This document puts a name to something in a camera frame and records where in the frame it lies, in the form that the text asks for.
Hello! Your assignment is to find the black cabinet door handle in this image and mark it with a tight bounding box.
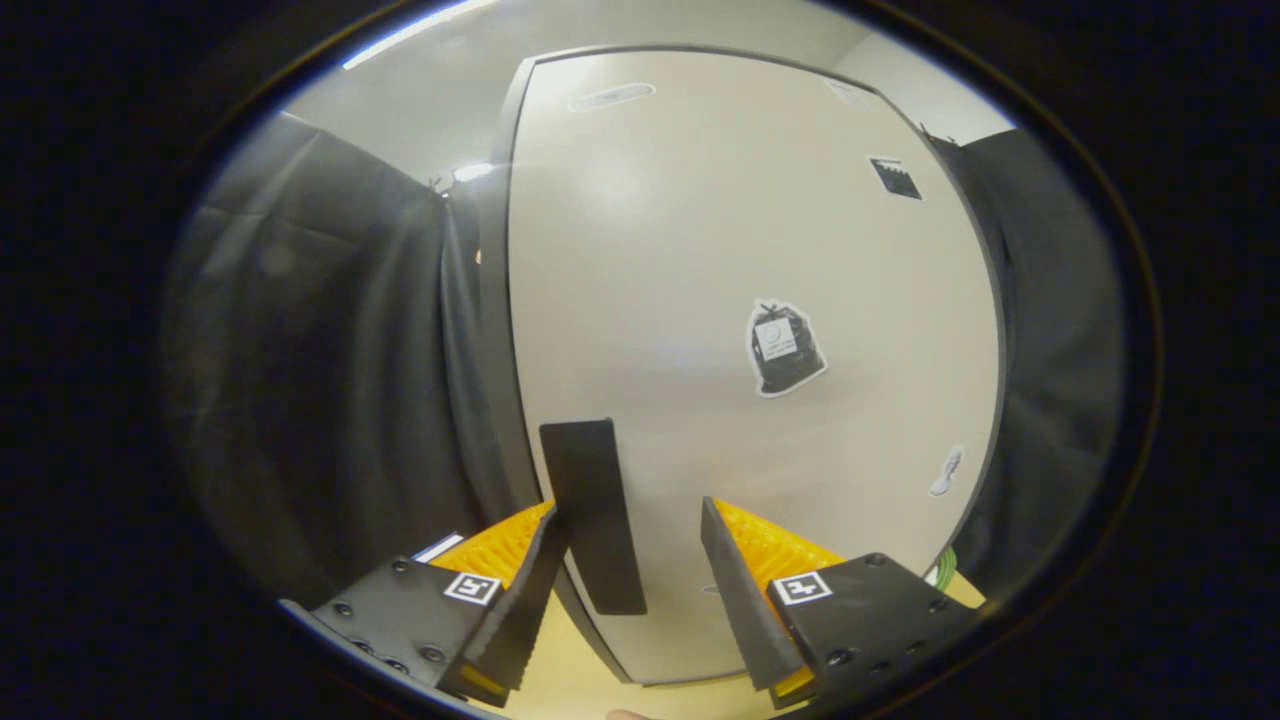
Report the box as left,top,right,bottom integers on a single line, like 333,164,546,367
539,419,648,616

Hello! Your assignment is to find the beige shoe cabinet door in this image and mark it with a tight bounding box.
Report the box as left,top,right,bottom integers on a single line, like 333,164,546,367
507,50,1001,686

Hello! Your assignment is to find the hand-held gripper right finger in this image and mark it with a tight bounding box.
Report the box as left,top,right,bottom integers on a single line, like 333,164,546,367
700,497,978,711

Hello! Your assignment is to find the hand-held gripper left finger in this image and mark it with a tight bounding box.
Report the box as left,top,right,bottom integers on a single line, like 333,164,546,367
312,500,573,709

